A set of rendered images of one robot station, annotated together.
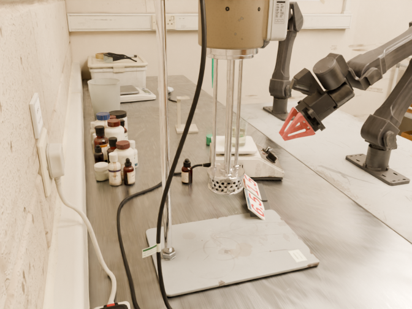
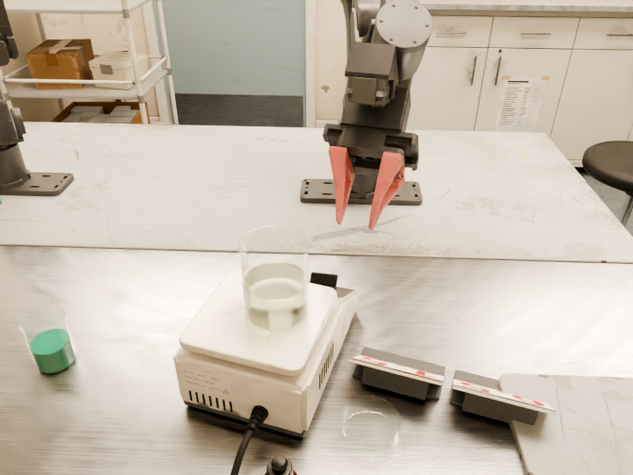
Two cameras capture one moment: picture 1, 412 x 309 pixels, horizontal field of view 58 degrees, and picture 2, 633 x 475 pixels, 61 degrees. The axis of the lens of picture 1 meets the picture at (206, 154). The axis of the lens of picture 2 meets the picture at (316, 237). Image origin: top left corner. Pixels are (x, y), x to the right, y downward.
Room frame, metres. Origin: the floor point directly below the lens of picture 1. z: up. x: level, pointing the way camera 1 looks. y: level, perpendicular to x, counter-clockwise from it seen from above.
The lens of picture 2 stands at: (0.79, 0.27, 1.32)
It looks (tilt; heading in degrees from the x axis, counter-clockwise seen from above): 33 degrees down; 290
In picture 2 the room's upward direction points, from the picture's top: straight up
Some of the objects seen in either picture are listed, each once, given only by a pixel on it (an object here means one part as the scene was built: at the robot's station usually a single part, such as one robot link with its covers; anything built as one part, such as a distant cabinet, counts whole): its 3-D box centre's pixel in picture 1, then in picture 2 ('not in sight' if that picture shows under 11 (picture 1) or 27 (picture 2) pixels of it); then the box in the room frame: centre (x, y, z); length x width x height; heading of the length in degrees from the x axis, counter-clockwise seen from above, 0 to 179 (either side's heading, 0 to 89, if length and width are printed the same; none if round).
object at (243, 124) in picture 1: (236, 131); (277, 280); (0.96, -0.08, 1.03); 0.07 x 0.06 x 0.08; 90
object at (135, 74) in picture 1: (117, 72); not in sight; (2.13, 0.51, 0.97); 0.37 x 0.31 x 0.14; 17
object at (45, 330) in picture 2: (211, 135); (49, 340); (1.20, -0.02, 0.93); 0.04 x 0.04 x 0.06
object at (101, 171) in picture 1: (102, 171); not in sight; (0.91, 0.28, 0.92); 0.04 x 0.04 x 0.04
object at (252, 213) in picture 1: (259, 205); (501, 390); (0.75, -0.12, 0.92); 0.09 x 0.06 x 0.04; 1
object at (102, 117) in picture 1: (104, 130); not in sight; (1.16, 0.33, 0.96); 0.06 x 0.06 x 0.11
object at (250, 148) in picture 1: (233, 144); (262, 316); (0.98, -0.08, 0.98); 0.12 x 0.12 x 0.01; 2
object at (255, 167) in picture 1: (241, 158); (274, 333); (0.98, -0.10, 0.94); 0.22 x 0.13 x 0.08; 92
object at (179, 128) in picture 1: (186, 113); not in sight; (1.34, 0.08, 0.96); 0.08 x 0.08 x 0.13; 10
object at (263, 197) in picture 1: (253, 185); (398, 364); (0.85, -0.12, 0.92); 0.09 x 0.06 x 0.04; 1
